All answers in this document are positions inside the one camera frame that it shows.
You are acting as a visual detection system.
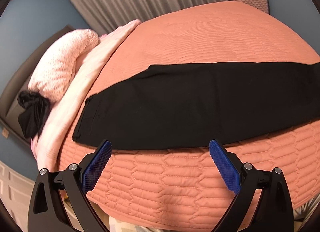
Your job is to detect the pink dotted pillow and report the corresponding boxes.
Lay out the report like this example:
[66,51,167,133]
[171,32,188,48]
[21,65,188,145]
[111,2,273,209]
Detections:
[28,29,99,103]

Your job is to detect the light pink folded blanket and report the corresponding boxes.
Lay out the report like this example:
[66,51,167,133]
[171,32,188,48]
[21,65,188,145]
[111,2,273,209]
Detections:
[31,20,140,172]

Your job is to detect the dark grey bed headboard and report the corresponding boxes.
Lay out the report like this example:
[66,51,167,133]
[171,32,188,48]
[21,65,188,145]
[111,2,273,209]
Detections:
[1,25,74,146]

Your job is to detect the black crumpled garment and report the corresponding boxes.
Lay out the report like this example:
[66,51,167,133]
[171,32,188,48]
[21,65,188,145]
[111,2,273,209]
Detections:
[17,91,51,139]

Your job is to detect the salmon quilted bedspread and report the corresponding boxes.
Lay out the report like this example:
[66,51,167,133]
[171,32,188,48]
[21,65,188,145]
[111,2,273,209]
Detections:
[56,1,319,231]

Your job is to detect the black pants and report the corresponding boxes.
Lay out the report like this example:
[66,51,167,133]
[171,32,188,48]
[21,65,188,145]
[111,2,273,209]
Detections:
[73,62,319,150]

